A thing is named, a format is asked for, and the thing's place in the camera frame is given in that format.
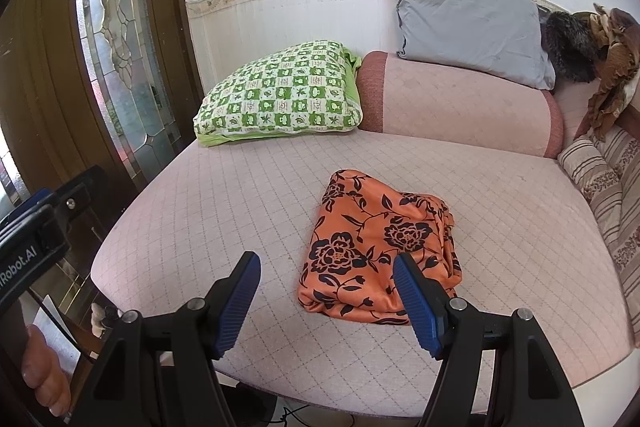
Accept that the striped beige cushion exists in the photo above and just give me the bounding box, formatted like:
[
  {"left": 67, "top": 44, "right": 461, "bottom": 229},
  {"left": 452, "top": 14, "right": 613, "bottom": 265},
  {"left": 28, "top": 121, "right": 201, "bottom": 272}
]
[{"left": 557, "top": 127, "right": 640, "bottom": 303}]

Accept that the pink bolster cushion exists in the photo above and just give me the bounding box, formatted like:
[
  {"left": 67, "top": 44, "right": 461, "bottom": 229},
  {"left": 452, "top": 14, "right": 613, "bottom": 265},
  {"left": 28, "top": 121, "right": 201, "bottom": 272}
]
[{"left": 356, "top": 51, "right": 565, "bottom": 159}]

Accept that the brown patterned cloth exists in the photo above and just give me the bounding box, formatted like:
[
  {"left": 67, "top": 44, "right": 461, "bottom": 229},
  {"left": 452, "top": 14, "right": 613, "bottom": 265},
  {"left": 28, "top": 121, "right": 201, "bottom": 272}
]
[{"left": 572, "top": 3, "right": 640, "bottom": 142}]

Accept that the white slipper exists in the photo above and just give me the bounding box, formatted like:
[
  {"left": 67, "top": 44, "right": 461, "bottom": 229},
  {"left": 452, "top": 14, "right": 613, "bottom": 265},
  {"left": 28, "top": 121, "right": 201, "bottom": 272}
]
[{"left": 91, "top": 302, "right": 120, "bottom": 336}]

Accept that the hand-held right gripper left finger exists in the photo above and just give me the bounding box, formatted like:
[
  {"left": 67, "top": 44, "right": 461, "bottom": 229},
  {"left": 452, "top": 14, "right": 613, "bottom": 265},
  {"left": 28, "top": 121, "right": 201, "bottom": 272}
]
[{"left": 65, "top": 251, "right": 262, "bottom": 427}]

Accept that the dark furry cushion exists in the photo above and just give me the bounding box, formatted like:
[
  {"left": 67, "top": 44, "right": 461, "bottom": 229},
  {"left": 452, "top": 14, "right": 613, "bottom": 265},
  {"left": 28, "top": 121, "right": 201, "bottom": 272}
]
[{"left": 540, "top": 11, "right": 601, "bottom": 82}]

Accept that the grey pillow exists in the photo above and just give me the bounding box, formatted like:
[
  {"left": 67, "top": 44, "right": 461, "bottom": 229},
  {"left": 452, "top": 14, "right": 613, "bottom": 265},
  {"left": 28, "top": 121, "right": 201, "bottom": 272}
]
[{"left": 391, "top": 0, "right": 557, "bottom": 90}]

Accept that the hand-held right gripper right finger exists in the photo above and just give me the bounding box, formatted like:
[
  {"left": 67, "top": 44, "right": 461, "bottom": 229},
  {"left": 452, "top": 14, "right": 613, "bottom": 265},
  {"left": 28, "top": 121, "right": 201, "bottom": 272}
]
[{"left": 392, "top": 252, "right": 583, "bottom": 427}]

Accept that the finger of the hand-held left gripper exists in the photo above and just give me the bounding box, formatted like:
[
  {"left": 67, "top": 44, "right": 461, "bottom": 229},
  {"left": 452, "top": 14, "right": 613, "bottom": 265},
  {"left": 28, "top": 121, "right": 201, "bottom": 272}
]
[{"left": 50, "top": 164, "right": 109, "bottom": 229}]

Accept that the green checked pillow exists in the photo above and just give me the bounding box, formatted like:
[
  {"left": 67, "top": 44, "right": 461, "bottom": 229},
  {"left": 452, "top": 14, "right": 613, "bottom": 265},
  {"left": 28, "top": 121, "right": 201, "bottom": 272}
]
[{"left": 193, "top": 40, "right": 364, "bottom": 148}]

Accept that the pink quilted mattress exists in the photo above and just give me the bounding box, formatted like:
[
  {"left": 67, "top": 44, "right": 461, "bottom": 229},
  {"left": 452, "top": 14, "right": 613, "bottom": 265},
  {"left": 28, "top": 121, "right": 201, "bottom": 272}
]
[{"left": 91, "top": 127, "right": 636, "bottom": 418}]

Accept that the wooden door with stained glass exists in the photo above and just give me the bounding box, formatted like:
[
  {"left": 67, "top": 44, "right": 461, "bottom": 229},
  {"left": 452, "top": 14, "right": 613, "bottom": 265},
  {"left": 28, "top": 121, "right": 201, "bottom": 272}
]
[{"left": 0, "top": 0, "right": 203, "bottom": 228}]

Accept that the black cable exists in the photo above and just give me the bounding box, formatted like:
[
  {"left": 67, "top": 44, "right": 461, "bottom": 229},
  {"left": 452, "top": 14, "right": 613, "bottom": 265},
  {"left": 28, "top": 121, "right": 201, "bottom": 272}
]
[{"left": 41, "top": 294, "right": 98, "bottom": 364}]

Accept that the person's left hand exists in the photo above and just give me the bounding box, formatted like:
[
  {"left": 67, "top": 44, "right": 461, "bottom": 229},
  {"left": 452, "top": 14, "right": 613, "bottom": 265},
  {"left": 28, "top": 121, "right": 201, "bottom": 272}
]
[{"left": 21, "top": 325, "right": 72, "bottom": 419}]

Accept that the orange floral shirt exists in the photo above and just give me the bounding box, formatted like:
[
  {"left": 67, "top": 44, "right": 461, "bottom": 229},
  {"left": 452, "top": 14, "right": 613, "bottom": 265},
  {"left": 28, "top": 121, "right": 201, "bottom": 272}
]
[{"left": 297, "top": 169, "right": 463, "bottom": 326}]

